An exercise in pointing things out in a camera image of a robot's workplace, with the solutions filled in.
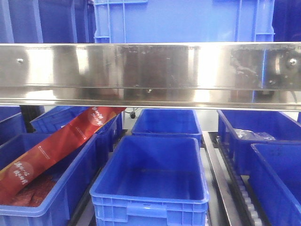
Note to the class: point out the blue shelf bin behind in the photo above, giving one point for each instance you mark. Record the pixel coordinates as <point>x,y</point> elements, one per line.
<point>168,123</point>

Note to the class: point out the blue shelf bin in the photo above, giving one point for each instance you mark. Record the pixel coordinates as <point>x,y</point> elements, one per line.
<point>152,181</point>
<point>168,123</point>

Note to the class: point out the blue shelf bin near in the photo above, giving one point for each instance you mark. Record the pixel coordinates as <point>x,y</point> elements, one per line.
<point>152,181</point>

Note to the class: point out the stainless steel shelf beam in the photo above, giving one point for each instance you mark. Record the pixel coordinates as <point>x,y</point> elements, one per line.
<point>207,75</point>

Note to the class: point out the blue bin left rear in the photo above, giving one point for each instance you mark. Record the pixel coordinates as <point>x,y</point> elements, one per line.
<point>59,116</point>

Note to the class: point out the clear plastic bag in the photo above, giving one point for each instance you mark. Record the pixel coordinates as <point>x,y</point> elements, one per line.
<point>250,135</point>

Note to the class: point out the blue bin right rear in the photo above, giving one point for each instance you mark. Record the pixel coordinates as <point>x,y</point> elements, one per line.
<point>282,127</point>

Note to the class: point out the blue stacked crate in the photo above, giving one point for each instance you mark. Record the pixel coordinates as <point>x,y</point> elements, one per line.
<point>151,21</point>

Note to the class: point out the blue bin right front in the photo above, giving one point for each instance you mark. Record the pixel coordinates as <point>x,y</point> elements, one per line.
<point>275,177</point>

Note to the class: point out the blue bin left with packages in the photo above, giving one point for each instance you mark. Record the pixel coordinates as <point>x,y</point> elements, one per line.
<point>72,176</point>

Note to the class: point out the red printed package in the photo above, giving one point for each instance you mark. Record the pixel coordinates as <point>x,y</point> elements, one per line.
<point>24,169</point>

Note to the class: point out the roller track rail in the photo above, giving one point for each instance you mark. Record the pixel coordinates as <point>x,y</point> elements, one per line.
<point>232,201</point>

